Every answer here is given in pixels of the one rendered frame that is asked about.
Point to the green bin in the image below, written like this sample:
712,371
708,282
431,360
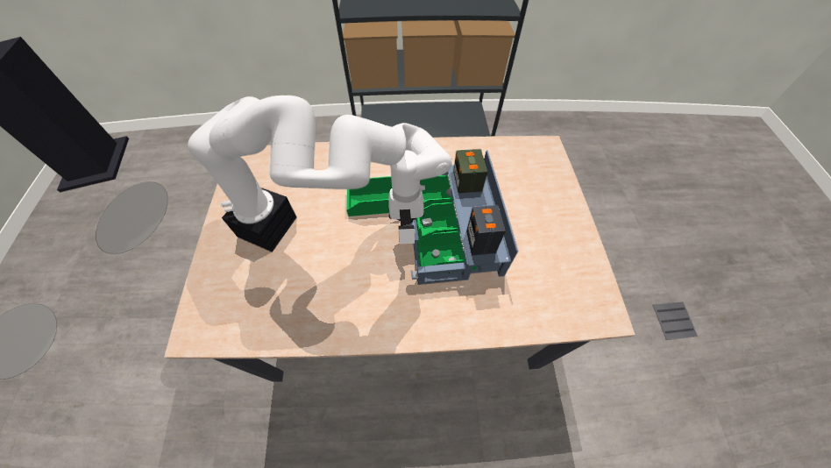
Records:
449,245
372,196
435,188
443,219

